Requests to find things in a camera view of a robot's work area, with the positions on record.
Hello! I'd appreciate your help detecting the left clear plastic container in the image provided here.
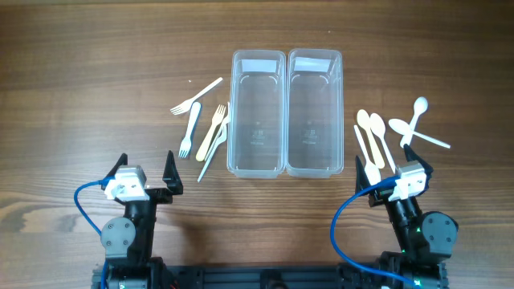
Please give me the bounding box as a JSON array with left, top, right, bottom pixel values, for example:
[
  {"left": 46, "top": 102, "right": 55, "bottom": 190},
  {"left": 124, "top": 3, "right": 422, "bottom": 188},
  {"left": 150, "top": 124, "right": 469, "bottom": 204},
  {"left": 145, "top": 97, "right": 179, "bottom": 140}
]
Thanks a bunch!
[{"left": 227, "top": 50, "right": 286, "bottom": 179}]

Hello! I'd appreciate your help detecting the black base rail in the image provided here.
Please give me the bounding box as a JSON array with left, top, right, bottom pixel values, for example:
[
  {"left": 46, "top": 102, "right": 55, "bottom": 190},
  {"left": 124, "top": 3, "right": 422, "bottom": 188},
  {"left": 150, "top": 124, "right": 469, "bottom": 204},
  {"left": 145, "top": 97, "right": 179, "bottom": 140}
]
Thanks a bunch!
[{"left": 91, "top": 263, "right": 449, "bottom": 289}]

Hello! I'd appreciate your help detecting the yellow plastic fork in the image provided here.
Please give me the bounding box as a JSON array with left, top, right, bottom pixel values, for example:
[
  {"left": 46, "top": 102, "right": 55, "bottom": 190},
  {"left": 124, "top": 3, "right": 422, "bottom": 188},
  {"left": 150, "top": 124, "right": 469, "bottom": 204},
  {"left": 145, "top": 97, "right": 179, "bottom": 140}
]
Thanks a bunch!
[{"left": 195, "top": 104, "right": 226, "bottom": 162}]

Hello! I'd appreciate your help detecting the white spoon crosswise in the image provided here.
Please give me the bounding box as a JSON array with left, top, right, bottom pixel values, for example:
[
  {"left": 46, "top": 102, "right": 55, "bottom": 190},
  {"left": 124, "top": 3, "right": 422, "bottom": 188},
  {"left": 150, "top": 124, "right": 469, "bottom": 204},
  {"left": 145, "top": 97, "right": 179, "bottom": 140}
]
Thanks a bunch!
[{"left": 389, "top": 119, "right": 451, "bottom": 149}]

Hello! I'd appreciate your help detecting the light blue plastic fork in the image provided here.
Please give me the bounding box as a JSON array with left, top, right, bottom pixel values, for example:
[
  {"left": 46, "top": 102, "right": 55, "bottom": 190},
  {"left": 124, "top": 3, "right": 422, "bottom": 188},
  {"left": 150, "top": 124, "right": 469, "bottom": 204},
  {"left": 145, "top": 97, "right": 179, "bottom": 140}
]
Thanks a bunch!
[{"left": 178, "top": 102, "right": 202, "bottom": 158}]

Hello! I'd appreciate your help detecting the white plastic fork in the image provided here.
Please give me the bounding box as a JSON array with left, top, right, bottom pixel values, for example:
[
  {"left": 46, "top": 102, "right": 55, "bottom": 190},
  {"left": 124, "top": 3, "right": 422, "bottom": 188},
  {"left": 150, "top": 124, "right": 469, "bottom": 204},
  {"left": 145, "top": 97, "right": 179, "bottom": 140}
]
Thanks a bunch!
[{"left": 170, "top": 77, "right": 223, "bottom": 116}]

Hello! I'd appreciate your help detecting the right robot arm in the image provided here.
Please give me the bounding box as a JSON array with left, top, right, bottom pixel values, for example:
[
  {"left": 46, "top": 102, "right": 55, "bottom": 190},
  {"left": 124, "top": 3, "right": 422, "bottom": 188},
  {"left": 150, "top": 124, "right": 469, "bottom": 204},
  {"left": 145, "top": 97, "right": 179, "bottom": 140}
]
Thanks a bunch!
[{"left": 339, "top": 144, "right": 459, "bottom": 288}]

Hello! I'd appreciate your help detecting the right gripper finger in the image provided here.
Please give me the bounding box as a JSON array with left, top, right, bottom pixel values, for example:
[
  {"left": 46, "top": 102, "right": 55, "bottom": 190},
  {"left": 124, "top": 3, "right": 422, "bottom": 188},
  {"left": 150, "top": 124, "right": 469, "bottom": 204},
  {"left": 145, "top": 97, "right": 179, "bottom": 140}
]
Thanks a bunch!
[
  {"left": 355, "top": 156, "right": 371, "bottom": 193},
  {"left": 403, "top": 144, "right": 433, "bottom": 177}
]

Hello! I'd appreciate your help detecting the right blue cable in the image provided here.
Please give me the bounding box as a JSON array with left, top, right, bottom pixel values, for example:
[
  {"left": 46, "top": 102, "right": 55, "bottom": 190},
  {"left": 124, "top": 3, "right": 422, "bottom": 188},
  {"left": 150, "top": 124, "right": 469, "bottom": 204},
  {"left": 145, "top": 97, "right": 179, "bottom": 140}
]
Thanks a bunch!
[{"left": 329, "top": 175, "right": 422, "bottom": 289}]

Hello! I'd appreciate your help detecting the yellow plastic spoon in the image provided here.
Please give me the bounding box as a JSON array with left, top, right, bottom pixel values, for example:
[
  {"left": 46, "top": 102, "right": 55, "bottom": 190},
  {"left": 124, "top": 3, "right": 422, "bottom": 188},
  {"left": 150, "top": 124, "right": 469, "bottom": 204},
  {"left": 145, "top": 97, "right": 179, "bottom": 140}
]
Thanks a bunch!
[{"left": 357, "top": 109, "right": 385, "bottom": 169}]

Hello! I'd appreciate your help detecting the clear plastic fork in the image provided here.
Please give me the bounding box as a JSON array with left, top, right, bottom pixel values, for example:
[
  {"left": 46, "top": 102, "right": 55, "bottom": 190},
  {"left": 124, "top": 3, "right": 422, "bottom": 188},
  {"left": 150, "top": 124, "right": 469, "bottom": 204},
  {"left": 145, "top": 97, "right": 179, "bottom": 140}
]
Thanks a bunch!
[{"left": 206, "top": 114, "right": 230, "bottom": 161}]

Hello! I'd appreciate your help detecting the clear plastic container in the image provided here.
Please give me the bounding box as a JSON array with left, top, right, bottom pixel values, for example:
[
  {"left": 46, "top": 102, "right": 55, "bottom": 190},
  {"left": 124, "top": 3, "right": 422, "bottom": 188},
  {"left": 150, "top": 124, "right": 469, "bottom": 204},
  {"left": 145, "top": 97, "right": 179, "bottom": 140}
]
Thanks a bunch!
[
  {"left": 227, "top": 50, "right": 286, "bottom": 179},
  {"left": 286, "top": 48, "right": 344, "bottom": 178}
]

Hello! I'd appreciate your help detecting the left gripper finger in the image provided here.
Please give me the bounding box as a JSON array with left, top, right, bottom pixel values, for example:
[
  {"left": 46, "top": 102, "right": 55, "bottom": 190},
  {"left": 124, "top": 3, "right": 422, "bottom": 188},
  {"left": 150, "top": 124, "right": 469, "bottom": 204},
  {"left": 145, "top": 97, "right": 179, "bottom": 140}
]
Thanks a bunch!
[
  {"left": 162, "top": 150, "right": 183, "bottom": 195},
  {"left": 105, "top": 153, "right": 128, "bottom": 178}
]

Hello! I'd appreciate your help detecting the white spoon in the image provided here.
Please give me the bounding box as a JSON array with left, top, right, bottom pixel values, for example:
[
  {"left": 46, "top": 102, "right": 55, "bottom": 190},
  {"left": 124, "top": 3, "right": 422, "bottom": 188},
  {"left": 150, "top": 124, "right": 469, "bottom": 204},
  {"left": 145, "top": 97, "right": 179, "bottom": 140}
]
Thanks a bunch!
[
  {"left": 400, "top": 96, "right": 428, "bottom": 148},
  {"left": 370, "top": 113, "right": 396, "bottom": 173}
]

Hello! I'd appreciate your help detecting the clear plastic knife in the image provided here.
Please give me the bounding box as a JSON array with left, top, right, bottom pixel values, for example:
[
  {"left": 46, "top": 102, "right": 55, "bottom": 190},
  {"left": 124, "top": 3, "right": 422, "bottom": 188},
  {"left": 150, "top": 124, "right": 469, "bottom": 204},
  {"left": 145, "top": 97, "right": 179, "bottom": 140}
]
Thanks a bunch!
[{"left": 197, "top": 103, "right": 230, "bottom": 182}]

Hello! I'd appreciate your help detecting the white spoon bowl down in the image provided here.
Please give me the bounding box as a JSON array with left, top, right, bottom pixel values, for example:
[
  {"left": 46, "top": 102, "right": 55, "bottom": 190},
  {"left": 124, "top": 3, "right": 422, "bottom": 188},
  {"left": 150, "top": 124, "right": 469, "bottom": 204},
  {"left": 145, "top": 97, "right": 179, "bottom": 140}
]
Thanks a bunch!
[{"left": 353, "top": 124, "right": 381, "bottom": 185}]

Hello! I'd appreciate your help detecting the right clear plastic container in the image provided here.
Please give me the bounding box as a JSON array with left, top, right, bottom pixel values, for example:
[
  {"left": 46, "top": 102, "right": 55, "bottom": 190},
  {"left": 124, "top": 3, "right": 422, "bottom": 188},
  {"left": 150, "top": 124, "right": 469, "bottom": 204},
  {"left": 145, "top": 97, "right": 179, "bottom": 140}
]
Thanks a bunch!
[{"left": 286, "top": 48, "right": 344, "bottom": 178}]

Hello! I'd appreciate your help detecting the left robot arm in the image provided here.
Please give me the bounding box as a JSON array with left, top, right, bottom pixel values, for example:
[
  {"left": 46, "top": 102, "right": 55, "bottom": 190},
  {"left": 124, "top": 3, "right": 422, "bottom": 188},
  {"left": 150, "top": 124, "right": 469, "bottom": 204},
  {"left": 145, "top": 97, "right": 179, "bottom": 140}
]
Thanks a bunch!
[{"left": 92, "top": 152, "right": 183, "bottom": 289}]

